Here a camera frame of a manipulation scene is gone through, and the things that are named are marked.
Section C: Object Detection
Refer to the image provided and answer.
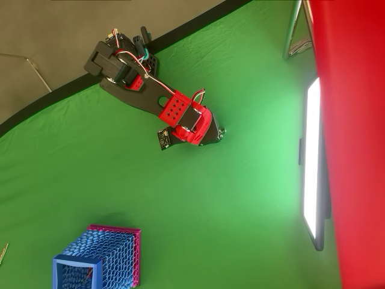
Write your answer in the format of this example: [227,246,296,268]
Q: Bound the blue and pink mesh basket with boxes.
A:
[52,224,141,289]

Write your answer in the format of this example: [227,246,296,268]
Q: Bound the green table cloth black border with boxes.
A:
[0,0,343,289]

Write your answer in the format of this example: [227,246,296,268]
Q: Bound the black monitor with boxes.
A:
[298,76,331,252]

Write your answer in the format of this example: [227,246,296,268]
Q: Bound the clear plastic stand foot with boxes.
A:
[288,38,313,58]

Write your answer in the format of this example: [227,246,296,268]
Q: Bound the chrome tube stand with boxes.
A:
[282,0,313,60]

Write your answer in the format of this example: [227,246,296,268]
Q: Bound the large red smooth panel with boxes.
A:
[308,0,385,289]

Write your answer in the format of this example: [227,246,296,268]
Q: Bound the thin grey floor rod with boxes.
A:
[0,53,52,92]

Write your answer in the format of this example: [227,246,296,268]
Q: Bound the small camera board on bracket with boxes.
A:
[157,126,177,151]

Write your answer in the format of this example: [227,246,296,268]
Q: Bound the black clamp with teal ring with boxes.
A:
[133,26,153,61]

